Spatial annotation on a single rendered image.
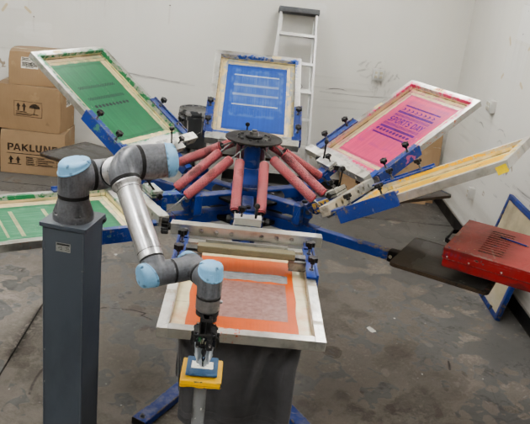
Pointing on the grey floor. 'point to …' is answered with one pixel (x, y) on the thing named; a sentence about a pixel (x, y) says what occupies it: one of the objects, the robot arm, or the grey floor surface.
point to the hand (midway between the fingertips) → (203, 362)
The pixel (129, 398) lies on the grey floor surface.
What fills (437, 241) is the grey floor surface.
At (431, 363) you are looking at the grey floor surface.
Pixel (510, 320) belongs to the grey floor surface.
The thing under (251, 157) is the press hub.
